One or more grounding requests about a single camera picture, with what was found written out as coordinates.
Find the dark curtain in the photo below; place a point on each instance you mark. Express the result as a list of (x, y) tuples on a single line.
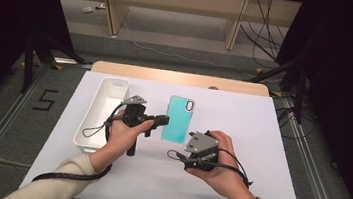
[(5, 26), (351, 82)]

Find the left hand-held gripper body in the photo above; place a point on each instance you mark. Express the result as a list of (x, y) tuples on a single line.
[(134, 111)]

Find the person's right hand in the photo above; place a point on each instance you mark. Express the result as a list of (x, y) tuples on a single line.
[(225, 182)]

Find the small white plug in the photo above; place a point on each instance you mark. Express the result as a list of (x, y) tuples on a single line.
[(101, 6)]

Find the iridescent phone case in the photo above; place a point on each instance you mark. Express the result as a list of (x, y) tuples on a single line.
[(177, 119)]

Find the small white box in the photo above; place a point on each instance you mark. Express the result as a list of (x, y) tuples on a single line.
[(87, 9)]

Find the black metal stand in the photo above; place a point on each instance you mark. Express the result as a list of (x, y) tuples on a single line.
[(28, 62), (300, 93)]

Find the person's left hand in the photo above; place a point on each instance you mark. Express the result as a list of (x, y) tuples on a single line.
[(115, 143)]

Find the white plastic bin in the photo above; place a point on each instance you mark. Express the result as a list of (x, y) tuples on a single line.
[(105, 101)]

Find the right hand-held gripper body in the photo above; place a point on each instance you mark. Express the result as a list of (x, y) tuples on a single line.
[(200, 144)]

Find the white board mat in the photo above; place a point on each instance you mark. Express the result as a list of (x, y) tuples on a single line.
[(245, 127)]

